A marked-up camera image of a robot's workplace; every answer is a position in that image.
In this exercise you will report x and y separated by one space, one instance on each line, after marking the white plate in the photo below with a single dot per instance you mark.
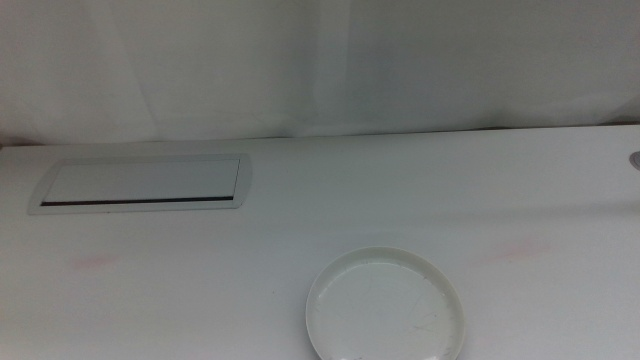
385 310

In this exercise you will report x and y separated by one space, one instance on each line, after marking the grey round table grommet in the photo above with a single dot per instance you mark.
636 160

